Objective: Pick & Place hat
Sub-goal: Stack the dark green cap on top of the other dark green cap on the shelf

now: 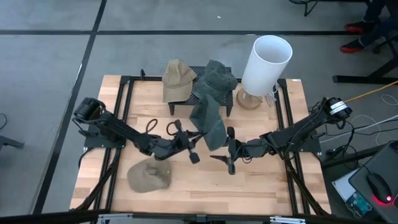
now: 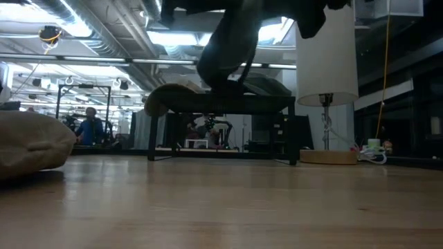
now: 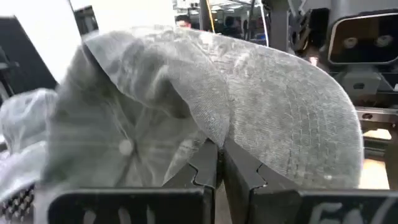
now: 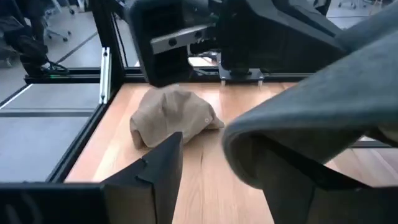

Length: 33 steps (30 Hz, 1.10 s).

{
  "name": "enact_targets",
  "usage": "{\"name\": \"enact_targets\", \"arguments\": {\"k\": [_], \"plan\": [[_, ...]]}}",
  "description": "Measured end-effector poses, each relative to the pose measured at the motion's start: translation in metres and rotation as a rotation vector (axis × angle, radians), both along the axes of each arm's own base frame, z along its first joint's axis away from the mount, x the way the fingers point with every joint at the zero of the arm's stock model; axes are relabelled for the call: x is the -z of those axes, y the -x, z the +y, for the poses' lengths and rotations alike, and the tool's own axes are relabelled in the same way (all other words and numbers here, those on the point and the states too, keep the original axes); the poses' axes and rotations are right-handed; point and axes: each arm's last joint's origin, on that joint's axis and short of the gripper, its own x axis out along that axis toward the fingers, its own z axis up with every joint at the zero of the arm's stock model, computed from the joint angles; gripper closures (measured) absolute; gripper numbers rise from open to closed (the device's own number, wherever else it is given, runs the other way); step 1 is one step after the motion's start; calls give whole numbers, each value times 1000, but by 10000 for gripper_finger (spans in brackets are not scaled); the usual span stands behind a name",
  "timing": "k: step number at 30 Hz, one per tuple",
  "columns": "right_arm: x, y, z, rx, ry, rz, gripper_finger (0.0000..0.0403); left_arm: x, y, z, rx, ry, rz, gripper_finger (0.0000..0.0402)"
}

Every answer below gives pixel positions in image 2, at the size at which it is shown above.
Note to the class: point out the long linear ceiling light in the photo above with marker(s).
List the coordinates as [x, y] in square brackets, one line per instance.
[104, 59]

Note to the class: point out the black rectangular rig frame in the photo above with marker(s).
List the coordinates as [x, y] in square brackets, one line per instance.
[84, 85]

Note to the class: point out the black aluminium table frame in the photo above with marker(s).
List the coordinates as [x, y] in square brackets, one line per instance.
[110, 151]

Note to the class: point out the black cabinet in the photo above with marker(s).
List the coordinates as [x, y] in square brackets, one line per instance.
[266, 133]

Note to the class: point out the pale green cup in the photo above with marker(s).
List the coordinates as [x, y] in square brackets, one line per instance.
[373, 143]

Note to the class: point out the black perforated metal stand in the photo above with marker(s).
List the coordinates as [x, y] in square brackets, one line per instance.
[225, 103]

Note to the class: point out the silver ventilation duct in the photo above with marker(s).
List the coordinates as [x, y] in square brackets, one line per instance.
[93, 31]

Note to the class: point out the beige baseball cap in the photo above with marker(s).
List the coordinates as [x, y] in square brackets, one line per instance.
[162, 95]
[31, 145]

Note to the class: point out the grey curtain partition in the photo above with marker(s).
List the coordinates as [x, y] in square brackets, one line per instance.
[142, 129]

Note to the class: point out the small white table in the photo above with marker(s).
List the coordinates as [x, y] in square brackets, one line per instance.
[197, 140]

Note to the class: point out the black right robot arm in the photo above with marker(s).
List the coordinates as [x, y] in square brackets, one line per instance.
[322, 17]

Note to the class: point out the person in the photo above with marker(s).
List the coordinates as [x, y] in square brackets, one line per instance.
[90, 131]
[200, 122]

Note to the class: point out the white shade lamp, wooden base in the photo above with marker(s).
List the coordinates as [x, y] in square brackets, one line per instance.
[327, 62]

